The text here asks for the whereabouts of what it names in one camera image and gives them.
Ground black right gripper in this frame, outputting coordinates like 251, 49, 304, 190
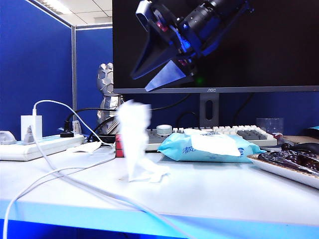
131, 0, 207, 93

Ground white wet wipe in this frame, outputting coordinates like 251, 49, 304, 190
117, 99, 171, 184

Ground sky blue wet wipes packet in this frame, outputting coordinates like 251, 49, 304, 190
157, 128, 266, 164

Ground silver faceted figurine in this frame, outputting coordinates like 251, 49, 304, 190
96, 62, 125, 135

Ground grey monitor stand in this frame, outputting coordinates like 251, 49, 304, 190
199, 93, 220, 127

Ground white round keyboard knob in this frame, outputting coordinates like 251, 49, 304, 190
156, 124, 172, 136

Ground Rubik's cube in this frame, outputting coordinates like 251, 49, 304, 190
115, 133, 128, 158

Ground crumpled white tissue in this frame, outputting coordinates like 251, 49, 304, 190
66, 141, 103, 155

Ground white grey mechanical keyboard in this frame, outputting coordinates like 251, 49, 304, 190
146, 125, 278, 151

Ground black power plug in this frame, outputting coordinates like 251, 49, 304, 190
60, 120, 75, 139

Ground black AOC computer monitor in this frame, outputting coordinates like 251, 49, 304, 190
112, 0, 319, 95

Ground clear glass cup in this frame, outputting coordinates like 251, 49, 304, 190
256, 118, 284, 136

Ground white charger adapter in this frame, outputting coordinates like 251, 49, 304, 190
20, 115, 42, 143

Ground dark wrapped snacks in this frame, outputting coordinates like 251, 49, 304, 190
258, 151, 319, 173

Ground white tray with gold rim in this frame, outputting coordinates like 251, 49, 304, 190
246, 153, 319, 190

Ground white power strip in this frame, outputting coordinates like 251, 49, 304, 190
0, 133, 85, 161

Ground black computer mouse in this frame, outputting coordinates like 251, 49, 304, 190
291, 142, 319, 155

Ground white grey rounded plug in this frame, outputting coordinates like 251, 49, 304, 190
0, 130, 17, 146

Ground black power cable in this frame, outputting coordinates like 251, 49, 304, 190
233, 94, 255, 121
176, 112, 200, 128
66, 108, 120, 125
88, 94, 190, 143

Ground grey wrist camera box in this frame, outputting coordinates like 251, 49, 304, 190
135, 0, 152, 32

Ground grey partition frame post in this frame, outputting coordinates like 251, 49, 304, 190
71, 24, 77, 120

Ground white charging cable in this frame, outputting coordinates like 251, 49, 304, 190
1, 100, 118, 239
31, 124, 192, 239

